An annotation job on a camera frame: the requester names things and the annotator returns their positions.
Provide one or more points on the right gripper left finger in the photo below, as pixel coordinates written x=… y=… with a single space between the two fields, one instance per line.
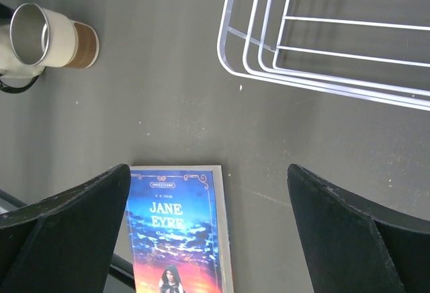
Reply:
x=65 y=243

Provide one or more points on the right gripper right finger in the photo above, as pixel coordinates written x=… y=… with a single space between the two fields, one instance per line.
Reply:
x=352 y=244

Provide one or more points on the cream and brown cup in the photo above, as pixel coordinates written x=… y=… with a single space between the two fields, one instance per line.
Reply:
x=40 y=36

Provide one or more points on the white wire dish rack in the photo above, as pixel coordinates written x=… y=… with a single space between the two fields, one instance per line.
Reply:
x=375 y=50

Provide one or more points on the cream mug black handle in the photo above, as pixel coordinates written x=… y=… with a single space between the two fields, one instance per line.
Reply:
x=12 y=68

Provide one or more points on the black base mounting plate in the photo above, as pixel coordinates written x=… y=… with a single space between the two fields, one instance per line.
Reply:
x=120 y=277

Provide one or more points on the Jane Eyre book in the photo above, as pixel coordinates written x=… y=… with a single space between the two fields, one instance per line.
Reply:
x=178 y=229

